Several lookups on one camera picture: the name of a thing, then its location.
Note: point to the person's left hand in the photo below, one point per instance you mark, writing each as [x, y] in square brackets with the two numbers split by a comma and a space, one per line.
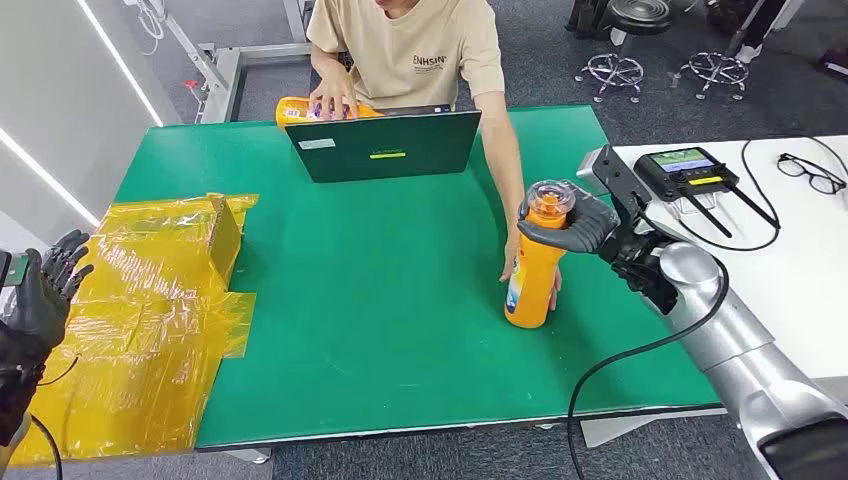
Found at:
[511, 255]

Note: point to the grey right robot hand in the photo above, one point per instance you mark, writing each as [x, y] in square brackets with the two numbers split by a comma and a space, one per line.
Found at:
[586, 228]

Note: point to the person's right hand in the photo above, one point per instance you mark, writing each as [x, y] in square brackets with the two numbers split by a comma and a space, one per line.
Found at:
[333, 89]

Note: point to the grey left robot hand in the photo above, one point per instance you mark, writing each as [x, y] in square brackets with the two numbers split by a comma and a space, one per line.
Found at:
[40, 305]

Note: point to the orange bottle with clear cap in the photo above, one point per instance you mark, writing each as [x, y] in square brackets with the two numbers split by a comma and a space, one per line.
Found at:
[533, 278]

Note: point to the orange bottle with purple label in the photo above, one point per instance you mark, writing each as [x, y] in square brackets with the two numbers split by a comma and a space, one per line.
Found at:
[295, 111]

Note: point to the person's left forearm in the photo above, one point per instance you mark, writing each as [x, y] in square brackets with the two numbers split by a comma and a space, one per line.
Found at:
[502, 159]

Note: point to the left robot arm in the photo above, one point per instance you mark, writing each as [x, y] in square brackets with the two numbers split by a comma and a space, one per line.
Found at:
[14, 391]

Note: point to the person's right forearm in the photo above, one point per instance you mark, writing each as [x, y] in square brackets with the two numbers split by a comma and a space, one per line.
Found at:
[326, 63]

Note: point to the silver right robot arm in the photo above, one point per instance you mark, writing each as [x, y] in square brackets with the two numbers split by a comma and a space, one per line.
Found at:
[735, 331]

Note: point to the dark green laptop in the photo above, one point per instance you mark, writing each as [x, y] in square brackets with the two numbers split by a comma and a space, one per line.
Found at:
[384, 149]

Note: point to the person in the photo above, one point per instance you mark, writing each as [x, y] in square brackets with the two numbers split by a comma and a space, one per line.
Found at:
[411, 40]

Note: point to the yellow taped cardboard box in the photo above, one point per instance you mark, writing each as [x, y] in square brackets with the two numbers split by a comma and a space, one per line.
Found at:
[132, 331]

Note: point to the black remote controller with screen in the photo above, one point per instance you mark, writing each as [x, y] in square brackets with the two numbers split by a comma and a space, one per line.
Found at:
[686, 172]

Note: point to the green table mat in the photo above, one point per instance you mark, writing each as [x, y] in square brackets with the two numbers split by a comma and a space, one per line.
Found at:
[371, 298]

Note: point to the black stool with chrome base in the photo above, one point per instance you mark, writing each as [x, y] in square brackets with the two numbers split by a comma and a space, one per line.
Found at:
[629, 40]

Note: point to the chrome stool base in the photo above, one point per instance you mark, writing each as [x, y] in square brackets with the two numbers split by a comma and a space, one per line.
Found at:
[715, 69]

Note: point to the white table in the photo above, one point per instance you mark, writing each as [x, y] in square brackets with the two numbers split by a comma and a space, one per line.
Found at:
[788, 265]

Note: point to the black eyeglasses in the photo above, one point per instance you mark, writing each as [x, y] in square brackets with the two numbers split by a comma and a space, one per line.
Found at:
[811, 173]

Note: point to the person's leg with white shoe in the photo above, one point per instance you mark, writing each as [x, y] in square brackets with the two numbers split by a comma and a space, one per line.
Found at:
[755, 36]

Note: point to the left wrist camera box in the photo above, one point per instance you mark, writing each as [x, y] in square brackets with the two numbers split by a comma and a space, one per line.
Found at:
[13, 270]

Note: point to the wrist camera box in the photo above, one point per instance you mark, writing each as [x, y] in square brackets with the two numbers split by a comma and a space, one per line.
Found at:
[593, 171]
[13, 270]

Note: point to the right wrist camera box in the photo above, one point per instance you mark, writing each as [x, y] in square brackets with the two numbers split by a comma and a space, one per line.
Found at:
[593, 171]

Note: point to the grey metal frame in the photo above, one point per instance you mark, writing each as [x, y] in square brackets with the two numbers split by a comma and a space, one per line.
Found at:
[218, 66]

